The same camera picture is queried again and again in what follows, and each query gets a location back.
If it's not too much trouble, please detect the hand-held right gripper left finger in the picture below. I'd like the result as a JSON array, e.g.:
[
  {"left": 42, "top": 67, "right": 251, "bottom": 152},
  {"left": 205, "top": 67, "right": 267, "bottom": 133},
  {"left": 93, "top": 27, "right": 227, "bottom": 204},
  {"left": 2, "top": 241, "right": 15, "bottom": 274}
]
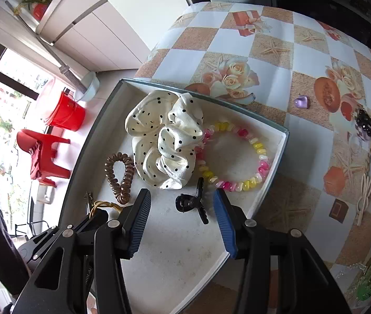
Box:
[{"left": 10, "top": 188, "right": 151, "bottom": 314}]

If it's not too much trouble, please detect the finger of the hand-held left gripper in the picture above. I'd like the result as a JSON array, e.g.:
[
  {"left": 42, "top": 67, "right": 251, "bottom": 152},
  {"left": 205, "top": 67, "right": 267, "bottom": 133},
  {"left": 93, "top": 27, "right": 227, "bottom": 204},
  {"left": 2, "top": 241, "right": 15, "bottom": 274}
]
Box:
[{"left": 75, "top": 207, "right": 109, "bottom": 235}]

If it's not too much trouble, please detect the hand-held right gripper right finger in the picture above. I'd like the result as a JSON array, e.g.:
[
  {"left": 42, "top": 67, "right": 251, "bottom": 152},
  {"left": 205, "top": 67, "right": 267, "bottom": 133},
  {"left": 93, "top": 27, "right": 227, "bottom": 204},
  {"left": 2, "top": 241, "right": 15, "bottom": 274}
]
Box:
[{"left": 213, "top": 188, "right": 351, "bottom": 314}]

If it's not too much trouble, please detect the small black hair clip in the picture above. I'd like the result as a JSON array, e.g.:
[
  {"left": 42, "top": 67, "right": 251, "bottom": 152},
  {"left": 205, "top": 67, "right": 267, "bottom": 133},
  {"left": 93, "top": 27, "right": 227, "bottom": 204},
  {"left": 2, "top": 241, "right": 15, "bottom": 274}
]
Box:
[{"left": 84, "top": 191, "right": 94, "bottom": 216}]

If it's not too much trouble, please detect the gold hair tie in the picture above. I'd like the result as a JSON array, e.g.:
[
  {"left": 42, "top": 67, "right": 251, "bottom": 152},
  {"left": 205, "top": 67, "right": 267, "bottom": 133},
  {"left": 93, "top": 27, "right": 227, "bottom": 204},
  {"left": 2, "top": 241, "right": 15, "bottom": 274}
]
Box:
[{"left": 92, "top": 199, "right": 124, "bottom": 215}]

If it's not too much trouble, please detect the black claw hair clip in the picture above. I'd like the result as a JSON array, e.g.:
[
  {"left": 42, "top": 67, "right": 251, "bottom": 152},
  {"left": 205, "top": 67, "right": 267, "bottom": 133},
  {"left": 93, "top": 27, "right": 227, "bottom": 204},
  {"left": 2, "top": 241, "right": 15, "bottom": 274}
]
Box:
[{"left": 175, "top": 177, "right": 210, "bottom": 226}]

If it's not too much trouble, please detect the brown spiral hair tie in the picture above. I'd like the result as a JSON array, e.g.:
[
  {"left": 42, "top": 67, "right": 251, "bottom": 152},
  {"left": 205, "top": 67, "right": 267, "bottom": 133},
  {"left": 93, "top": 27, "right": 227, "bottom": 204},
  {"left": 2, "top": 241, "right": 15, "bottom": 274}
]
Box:
[{"left": 104, "top": 152, "right": 134, "bottom": 205}]

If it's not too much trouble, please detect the shallow grey cardboard box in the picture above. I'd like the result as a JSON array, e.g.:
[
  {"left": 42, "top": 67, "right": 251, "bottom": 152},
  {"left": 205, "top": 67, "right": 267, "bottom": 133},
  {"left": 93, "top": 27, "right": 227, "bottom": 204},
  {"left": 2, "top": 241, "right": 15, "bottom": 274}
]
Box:
[{"left": 56, "top": 78, "right": 287, "bottom": 314}]

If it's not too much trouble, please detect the pastel bead bracelet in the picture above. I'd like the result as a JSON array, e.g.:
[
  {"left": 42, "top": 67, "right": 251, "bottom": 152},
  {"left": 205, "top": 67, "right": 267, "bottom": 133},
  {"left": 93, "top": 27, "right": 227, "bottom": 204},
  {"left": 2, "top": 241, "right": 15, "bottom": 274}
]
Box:
[{"left": 196, "top": 121, "right": 273, "bottom": 192}]

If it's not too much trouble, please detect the cream polka dot scrunchie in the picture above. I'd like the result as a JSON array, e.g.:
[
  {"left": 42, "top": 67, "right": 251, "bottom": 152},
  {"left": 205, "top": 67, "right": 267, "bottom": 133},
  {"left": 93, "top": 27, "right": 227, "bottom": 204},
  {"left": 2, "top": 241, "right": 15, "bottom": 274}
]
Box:
[{"left": 125, "top": 91, "right": 205, "bottom": 190}]

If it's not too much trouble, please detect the red plastic stool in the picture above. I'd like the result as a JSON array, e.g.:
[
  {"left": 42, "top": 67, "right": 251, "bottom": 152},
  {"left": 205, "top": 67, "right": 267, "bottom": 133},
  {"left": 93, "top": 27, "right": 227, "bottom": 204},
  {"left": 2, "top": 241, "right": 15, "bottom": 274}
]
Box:
[{"left": 17, "top": 129, "right": 71, "bottom": 188}]

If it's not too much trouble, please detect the red plastic bucket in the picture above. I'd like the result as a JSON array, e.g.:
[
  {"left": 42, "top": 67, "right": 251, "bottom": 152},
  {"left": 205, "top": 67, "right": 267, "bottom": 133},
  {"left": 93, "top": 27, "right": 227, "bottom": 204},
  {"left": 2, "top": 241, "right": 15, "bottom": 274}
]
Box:
[{"left": 46, "top": 91, "right": 86, "bottom": 131}]

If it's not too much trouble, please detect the clear plastic tub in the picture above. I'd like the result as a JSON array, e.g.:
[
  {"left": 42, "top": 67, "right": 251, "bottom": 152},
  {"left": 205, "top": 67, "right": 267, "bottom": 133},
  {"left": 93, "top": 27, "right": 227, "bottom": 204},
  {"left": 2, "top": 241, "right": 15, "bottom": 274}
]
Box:
[{"left": 34, "top": 78, "right": 66, "bottom": 125}]

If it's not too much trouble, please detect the white basin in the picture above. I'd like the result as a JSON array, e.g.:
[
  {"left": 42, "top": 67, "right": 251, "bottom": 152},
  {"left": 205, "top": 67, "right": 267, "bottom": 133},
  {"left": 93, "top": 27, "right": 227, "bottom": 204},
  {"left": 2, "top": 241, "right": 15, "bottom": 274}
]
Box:
[{"left": 74, "top": 71, "right": 100, "bottom": 103}]

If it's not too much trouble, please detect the white bow hair clip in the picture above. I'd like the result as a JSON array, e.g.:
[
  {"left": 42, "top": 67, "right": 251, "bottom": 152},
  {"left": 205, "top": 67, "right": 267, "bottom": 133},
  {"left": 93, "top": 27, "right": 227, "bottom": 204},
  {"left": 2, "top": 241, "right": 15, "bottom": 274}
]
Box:
[{"left": 356, "top": 175, "right": 371, "bottom": 226}]

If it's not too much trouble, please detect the purple heart gem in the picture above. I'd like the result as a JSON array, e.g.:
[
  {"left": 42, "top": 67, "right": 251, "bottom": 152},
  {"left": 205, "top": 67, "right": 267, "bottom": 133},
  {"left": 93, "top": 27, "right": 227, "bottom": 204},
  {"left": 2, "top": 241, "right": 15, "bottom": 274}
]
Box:
[{"left": 293, "top": 95, "right": 310, "bottom": 109}]

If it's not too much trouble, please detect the grey pole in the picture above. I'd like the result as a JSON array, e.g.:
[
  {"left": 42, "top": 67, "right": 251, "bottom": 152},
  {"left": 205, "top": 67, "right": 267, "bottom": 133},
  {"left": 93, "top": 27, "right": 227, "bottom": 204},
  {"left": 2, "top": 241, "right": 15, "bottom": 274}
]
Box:
[{"left": 4, "top": 0, "right": 88, "bottom": 92}]

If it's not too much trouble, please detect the checkered printed tablecloth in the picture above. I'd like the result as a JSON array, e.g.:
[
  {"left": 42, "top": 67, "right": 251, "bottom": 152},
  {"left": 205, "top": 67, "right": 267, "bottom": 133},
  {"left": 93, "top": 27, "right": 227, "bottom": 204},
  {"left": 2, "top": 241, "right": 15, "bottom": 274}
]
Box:
[{"left": 133, "top": 2, "right": 371, "bottom": 314}]

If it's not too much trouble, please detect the white cabinet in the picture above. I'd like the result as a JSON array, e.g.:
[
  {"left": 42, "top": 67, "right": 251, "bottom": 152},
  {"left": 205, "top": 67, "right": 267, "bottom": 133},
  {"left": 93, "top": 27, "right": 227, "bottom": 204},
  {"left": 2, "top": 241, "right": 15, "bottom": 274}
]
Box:
[{"left": 35, "top": 0, "right": 150, "bottom": 72}]

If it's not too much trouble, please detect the red flower pot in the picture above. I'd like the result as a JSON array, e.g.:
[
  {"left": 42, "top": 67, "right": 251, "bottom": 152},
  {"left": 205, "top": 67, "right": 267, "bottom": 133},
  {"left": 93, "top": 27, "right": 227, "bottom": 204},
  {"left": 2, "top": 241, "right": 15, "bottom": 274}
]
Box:
[{"left": 32, "top": 3, "right": 49, "bottom": 20}]

